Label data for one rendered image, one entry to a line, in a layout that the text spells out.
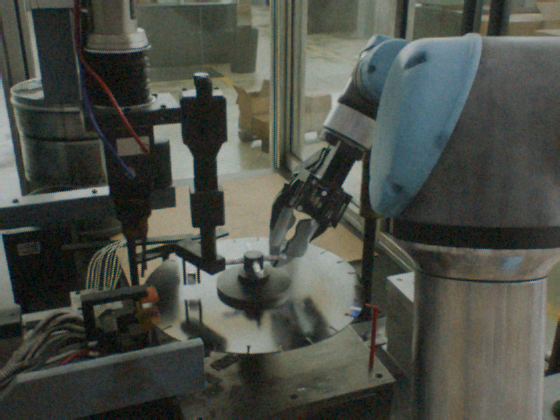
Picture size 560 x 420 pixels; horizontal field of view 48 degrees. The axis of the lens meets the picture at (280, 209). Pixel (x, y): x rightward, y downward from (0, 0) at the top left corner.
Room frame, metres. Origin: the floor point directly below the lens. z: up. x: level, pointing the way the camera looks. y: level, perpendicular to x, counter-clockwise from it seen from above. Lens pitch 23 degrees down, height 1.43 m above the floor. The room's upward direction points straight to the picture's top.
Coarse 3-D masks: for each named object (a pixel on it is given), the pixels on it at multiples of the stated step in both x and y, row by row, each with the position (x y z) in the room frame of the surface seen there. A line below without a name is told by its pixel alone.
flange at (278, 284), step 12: (240, 264) 0.86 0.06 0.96; (264, 264) 0.86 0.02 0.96; (228, 276) 0.82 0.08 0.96; (240, 276) 0.80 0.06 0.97; (252, 276) 0.79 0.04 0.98; (264, 276) 0.79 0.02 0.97; (276, 276) 0.82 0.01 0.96; (288, 276) 0.82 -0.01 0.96; (228, 288) 0.78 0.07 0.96; (240, 288) 0.78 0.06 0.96; (252, 288) 0.78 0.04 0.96; (264, 288) 0.78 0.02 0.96; (276, 288) 0.78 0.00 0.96; (288, 288) 0.79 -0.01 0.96; (228, 300) 0.77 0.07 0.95; (240, 300) 0.76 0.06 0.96; (252, 300) 0.75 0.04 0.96; (264, 300) 0.76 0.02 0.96; (276, 300) 0.77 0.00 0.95
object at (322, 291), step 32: (224, 256) 0.90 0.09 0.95; (320, 256) 0.90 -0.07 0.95; (160, 288) 0.80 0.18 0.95; (192, 288) 0.80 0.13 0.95; (320, 288) 0.80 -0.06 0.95; (352, 288) 0.80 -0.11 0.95; (160, 320) 0.72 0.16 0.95; (192, 320) 0.72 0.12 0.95; (224, 320) 0.72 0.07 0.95; (256, 320) 0.72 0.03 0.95; (288, 320) 0.72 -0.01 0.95; (320, 320) 0.72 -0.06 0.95; (352, 320) 0.72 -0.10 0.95; (224, 352) 0.65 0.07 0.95; (256, 352) 0.65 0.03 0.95
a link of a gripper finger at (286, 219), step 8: (288, 208) 0.84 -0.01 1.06; (280, 216) 0.83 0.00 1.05; (288, 216) 0.82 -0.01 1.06; (280, 224) 0.83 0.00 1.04; (288, 224) 0.83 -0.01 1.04; (272, 232) 0.83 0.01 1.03; (280, 232) 0.81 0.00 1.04; (272, 240) 0.82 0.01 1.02; (280, 240) 0.79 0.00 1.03; (272, 248) 0.82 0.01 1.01; (272, 264) 0.82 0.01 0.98
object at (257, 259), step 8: (248, 248) 0.84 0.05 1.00; (248, 256) 0.80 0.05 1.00; (256, 256) 0.80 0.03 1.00; (264, 256) 0.81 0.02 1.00; (272, 256) 0.81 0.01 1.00; (280, 256) 0.81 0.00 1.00; (232, 264) 0.80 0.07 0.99; (248, 264) 0.80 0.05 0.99; (256, 264) 0.78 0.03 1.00; (248, 272) 0.80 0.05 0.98; (256, 272) 0.76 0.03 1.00
